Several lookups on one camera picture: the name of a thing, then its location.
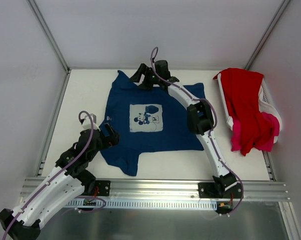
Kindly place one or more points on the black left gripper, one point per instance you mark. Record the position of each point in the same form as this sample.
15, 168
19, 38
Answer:
110, 135

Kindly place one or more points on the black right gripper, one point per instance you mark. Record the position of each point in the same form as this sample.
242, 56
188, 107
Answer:
145, 78

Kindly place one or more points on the blue t shirt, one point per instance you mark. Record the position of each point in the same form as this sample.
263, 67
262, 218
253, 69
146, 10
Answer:
147, 122

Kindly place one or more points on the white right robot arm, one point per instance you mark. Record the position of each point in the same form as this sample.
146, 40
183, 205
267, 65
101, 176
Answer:
201, 121

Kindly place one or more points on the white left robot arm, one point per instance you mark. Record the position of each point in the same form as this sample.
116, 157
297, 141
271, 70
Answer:
68, 179

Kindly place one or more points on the red t shirt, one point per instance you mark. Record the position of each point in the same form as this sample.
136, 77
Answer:
241, 88

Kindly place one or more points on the white laundry basket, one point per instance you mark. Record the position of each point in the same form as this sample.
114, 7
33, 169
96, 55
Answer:
265, 103

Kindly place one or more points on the pink t shirt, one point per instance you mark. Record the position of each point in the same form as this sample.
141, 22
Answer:
259, 132

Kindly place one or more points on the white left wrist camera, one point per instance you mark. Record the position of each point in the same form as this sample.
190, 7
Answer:
89, 122

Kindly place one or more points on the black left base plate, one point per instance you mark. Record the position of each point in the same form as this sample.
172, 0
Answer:
101, 188

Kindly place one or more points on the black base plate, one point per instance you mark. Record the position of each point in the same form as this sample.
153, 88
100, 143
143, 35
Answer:
101, 188
214, 190

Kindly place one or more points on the aluminium mounting rail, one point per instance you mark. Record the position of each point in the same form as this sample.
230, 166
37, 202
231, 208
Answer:
148, 189

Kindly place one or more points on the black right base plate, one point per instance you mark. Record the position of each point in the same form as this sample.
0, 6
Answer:
214, 190

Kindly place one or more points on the white slotted cable duct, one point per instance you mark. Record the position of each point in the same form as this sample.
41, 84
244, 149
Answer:
144, 204

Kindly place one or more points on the left aluminium frame post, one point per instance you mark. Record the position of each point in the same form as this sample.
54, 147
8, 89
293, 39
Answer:
48, 34

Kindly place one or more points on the aluminium frame post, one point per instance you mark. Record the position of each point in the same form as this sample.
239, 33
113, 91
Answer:
267, 33
48, 34

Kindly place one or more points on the right aluminium frame post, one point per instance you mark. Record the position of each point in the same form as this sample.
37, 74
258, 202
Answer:
267, 33

